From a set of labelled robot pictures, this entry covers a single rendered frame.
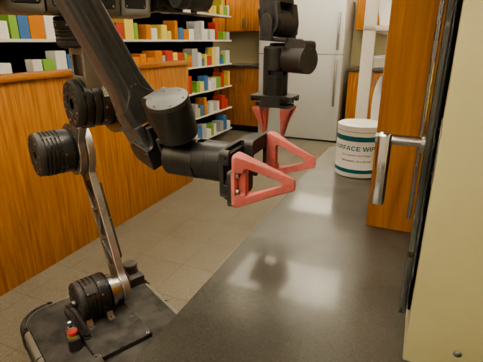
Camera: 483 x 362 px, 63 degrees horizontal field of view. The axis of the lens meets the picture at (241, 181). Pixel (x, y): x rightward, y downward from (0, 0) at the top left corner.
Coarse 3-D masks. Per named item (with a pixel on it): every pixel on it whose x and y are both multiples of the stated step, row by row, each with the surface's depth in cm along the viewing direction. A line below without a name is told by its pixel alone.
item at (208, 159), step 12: (204, 144) 54; (216, 144) 54; (228, 144) 53; (240, 144) 54; (192, 156) 54; (204, 156) 53; (216, 156) 53; (228, 156) 49; (252, 156) 59; (204, 168) 54; (216, 168) 53; (228, 168) 51; (216, 180) 55
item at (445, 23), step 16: (448, 0) 36; (448, 16) 36; (448, 32) 37; (448, 48) 37; (432, 80) 49; (432, 96) 39; (432, 112) 39; (432, 128) 40; (432, 144) 40; (416, 176) 59; (416, 192) 45; (416, 208) 43; (416, 224) 43; (416, 240) 44; (400, 288) 53; (400, 304) 47
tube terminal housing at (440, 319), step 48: (480, 0) 34; (480, 48) 36; (480, 96) 37; (480, 144) 38; (432, 192) 41; (480, 192) 39; (432, 240) 42; (480, 240) 41; (432, 288) 44; (480, 288) 42; (432, 336) 46; (480, 336) 44
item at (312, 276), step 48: (288, 192) 102; (336, 192) 102; (288, 240) 77; (336, 240) 77; (384, 240) 77; (240, 288) 62; (288, 288) 62; (336, 288) 62; (384, 288) 62; (192, 336) 52; (240, 336) 52; (288, 336) 52; (336, 336) 52; (384, 336) 52
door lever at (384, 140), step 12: (384, 132) 46; (384, 144) 46; (396, 144) 46; (408, 144) 45; (420, 144) 44; (384, 156) 46; (384, 168) 47; (372, 180) 48; (384, 180) 47; (372, 192) 48; (384, 192) 48
